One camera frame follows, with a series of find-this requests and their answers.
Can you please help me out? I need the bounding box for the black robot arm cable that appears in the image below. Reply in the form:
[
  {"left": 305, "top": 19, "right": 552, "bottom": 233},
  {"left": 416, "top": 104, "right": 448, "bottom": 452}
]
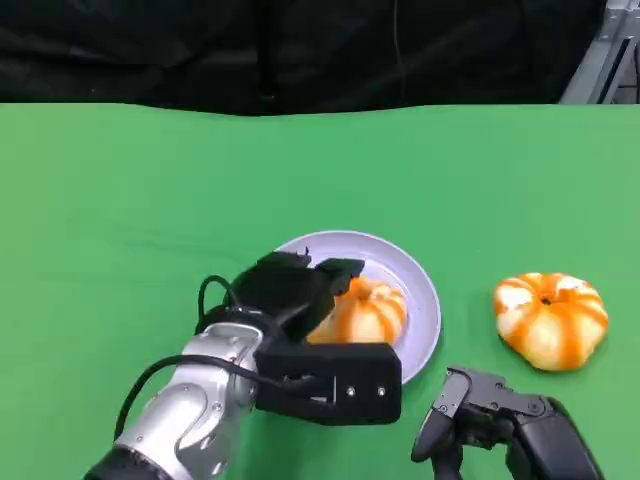
[
  {"left": 198, "top": 275, "right": 239, "bottom": 329},
  {"left": 113, "top": 353, "right": 314, "bottom": 442}
]

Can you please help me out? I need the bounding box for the grey metal frame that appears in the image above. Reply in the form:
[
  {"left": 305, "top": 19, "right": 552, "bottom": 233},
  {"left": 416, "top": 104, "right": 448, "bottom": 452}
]
[{"left": 558, "top": 0, "right": 640, "bottom": 105}]

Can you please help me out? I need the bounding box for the lilac plate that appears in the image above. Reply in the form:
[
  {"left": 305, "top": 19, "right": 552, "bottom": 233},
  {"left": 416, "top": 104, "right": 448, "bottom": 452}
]
[{"left": 272, "top": 230, "right": 443, "bottom": 386}]

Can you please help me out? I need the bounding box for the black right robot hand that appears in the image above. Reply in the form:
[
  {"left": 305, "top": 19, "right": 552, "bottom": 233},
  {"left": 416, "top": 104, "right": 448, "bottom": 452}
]
[{"left": 410, "top": 366, "right": 606, "bottom": 480}]

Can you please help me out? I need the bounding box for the black backdrop curtain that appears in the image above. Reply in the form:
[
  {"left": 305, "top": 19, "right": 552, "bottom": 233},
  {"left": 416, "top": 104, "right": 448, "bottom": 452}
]
[{"left": 0, "top": 0, "right": 609, "bottom": 116}]

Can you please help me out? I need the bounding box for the orange and white bread roll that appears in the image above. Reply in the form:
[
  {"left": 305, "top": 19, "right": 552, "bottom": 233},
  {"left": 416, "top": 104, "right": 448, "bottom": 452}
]
[
  {"left": 493, "top": 272, "right": 610, "bottom": 372},
  {"left": 305, "top": 277, "right": 410, "bottom": 346}
]

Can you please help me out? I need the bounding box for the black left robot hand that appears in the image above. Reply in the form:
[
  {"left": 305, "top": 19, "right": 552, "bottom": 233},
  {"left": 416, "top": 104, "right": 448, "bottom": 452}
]
[{"left": 232, "top": 251, "right": 368, "bottom": 347}]

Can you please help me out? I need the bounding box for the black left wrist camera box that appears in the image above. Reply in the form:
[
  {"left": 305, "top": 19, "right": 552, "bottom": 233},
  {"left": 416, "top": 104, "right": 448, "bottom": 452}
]
[{"left": 253, "top": 342, "right": 404, "bottom": 426}]

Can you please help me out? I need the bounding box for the green table cloth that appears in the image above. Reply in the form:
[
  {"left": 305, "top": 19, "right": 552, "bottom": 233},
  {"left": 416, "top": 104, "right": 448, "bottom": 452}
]
[{"left": 0, "top": 99, "right": 640, "bottom": 480}]

